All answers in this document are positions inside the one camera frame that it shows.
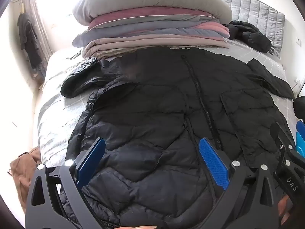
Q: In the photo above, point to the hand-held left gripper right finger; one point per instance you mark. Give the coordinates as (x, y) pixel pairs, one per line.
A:
(213, 164)

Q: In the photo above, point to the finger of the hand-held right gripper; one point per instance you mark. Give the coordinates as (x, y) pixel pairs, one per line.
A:
(300, 143)

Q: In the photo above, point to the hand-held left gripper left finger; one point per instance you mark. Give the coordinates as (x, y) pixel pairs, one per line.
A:
(91, 163)

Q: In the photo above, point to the black quilted puffer jacket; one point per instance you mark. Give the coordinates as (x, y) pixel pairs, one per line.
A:
(162, 124)

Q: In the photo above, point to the dark hanging clothes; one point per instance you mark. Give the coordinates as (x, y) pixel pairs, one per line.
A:
(29, 43)

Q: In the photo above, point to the person's right hand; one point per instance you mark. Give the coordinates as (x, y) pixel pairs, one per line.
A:
(284, 206)

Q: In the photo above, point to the dark round object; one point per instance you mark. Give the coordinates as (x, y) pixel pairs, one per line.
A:
(300, 107)

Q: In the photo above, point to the bed with grey checked sheet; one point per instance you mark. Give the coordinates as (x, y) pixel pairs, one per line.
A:
(59, 114)

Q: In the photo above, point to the brown cloth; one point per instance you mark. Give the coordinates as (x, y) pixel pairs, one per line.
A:
(25, 169)

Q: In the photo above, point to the small black puffer jacket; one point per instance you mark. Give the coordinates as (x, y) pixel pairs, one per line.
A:
(250, 34)

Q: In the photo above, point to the grey quilted headboard cushion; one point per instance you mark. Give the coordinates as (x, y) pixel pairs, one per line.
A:
(257, 12)

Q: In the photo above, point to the stack of folded blankets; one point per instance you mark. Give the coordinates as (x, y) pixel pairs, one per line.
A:
(152, 34)

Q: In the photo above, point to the striped curtain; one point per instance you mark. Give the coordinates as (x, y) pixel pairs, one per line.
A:
(40, 21)

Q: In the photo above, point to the grey plump pillow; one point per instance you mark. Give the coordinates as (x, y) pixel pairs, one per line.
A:
(152, 0)

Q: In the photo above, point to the white wall socket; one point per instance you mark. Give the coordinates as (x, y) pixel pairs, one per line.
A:
(298, 40)

